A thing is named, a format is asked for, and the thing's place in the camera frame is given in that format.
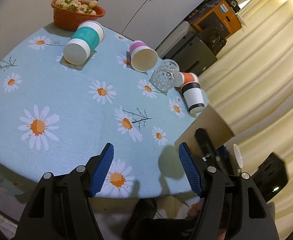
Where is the beige ceramic mug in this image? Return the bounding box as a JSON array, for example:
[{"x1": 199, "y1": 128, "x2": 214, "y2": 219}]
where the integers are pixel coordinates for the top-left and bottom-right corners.
[{"x1": 228, "y1": 144, "x2": 243, "y2": 176}]

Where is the teal sleeve white cup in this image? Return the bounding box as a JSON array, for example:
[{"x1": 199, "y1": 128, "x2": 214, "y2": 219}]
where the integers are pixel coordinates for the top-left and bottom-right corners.
[{"x1": 63, "y1": 21, "x2": 105, "y2": 65}]

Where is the red bowl of strawberries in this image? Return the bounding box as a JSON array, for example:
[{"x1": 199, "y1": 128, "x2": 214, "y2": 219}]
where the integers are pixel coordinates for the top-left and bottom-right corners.
[{"x1": 51, "y1": 0, "x2": 105, "y2": 31}]

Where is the black handbag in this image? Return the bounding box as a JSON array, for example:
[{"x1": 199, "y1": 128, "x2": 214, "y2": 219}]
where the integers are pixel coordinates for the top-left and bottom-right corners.
[{"x1": 197, "y1": 27, "x2": 227, "y2": 55}]

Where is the white double door cabinet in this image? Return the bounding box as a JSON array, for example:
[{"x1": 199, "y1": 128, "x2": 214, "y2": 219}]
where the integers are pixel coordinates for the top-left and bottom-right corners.
[{"x1": 98, "y1": 0, "x2": 204, "y2": 49}]

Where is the orange sleeve white cup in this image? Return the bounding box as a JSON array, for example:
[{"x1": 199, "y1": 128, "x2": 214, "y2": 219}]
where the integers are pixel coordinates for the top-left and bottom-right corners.
[{"x1": 175, "y1": 72, "x2": 199, "y2": 88}]

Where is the dark grey suitcase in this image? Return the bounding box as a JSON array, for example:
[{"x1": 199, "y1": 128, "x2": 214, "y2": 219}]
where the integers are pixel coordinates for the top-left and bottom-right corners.
[{"x1": 163, "y1": 33, "x2": 217, "y2": 76}]

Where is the cream curtain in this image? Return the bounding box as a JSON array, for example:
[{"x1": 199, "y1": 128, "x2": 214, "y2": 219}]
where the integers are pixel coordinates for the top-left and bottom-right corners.
[{"x1": 200, "y1": 0, "x2": 293, "y2": 239}]

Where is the blue daisy tablecloth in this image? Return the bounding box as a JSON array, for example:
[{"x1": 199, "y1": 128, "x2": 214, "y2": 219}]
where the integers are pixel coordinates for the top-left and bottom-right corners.
[{"x1": 0, "y1": 24, "x2": 195, "y2": 198}]

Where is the orange black cardboard box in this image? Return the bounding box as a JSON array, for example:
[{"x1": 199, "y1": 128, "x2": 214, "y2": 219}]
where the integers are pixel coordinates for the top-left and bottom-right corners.
[{"x1": 185, "y1": 0, "x2": 242, "y2": 39}]

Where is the white suitcase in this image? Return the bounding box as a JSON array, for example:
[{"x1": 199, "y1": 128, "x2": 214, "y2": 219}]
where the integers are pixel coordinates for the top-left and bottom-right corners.
[{"x1": 156, "y1": 21, "x2": 196, "y2": 58}]

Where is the brown kraft paper cup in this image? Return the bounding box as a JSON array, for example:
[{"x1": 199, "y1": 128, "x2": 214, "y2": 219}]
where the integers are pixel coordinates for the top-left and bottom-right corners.
[{"x1": 174, "y1": 104, "x2": 235, "y2": 157}]

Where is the clear glass tumbler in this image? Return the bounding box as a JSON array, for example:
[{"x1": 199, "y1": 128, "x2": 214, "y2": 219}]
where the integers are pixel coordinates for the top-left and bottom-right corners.
[{"x1": 149, "y1": 59, "x2": 179, "y2": 93}]

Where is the pink sleeve white cup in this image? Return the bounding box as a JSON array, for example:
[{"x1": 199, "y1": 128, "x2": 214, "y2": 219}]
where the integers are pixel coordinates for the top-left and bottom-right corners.
[{"x1": 129, "y1": 40, "x2": 158, "y2": 72}]

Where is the black banded white cup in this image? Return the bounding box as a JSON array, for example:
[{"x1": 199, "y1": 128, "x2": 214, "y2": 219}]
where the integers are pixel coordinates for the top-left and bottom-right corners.
[{"x1": 181, "y1": 82, "x2": 204, "y2": 114}]

